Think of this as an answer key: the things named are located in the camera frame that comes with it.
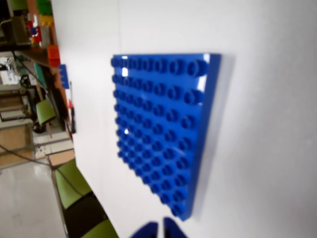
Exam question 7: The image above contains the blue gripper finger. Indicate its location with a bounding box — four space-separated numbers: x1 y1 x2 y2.
128 221 159 238
163 217 190 238

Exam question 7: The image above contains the black floor cable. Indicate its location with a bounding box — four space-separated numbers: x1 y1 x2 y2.
0 143 65 174

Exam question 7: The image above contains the red and white brick stack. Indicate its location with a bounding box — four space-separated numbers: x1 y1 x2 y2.
26 13 43 48

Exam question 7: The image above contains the blue 8x8 stud baseplate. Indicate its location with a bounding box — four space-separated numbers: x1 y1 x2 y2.
110 52 222 222

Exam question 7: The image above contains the brown wooden workbench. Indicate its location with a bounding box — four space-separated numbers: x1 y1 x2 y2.
13 0 72 132

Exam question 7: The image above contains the green toy brick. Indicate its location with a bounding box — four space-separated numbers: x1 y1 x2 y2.
36 0 52 15

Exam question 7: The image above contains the blue toy brick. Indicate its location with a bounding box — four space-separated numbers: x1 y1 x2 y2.
58 63 68 89

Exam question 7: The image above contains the small green swivel chair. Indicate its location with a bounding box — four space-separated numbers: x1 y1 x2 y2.
32 99 56 134

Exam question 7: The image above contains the orange toy brick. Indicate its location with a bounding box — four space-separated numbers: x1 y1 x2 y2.
47 44 61 67

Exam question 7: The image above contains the green and black chair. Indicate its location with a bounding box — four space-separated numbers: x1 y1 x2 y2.
53 158 119 238

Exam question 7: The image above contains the yellow toy brick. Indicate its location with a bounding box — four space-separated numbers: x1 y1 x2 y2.
39 14 54 27

